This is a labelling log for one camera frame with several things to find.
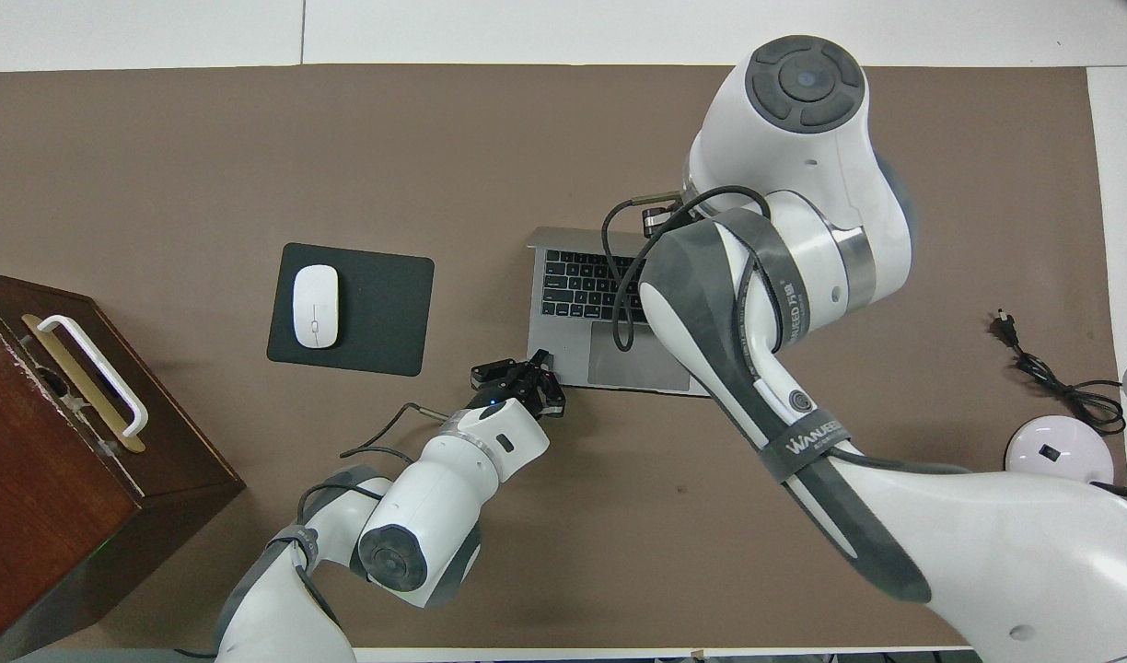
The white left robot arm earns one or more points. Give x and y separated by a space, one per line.
435 497

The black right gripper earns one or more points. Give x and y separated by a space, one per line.
658 221

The white computer mouse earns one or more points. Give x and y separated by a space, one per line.
316 306

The dark wooden box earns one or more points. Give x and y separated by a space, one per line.
39 479

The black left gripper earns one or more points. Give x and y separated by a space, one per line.
508 394

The brown table mat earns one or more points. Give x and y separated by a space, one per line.
250 138

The black mouse pad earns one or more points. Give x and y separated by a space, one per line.
389 313

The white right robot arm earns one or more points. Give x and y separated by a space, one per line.
987 552

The grey aluminium laptop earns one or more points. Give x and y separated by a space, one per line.
568 341

